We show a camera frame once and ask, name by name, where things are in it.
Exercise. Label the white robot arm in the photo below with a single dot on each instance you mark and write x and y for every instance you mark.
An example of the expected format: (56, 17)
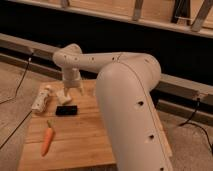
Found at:
(123, 85)

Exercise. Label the black eraser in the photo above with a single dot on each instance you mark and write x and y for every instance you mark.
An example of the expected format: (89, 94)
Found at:
(66, 110)

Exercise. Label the wooden cutting board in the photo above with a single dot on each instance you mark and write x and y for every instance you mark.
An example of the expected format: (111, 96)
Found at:
(79, 141)

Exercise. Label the white sponge block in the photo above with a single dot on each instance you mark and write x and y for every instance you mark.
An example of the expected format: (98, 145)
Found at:
(62, 97)

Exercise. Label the orange carrot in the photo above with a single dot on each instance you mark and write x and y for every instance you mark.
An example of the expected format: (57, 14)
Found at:
(47, 139)

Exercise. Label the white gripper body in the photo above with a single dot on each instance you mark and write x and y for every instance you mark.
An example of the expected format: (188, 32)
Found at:
(71, 77)

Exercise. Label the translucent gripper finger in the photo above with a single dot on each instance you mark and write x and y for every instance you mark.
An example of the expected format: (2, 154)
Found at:
(66, 92)
(81, 90)

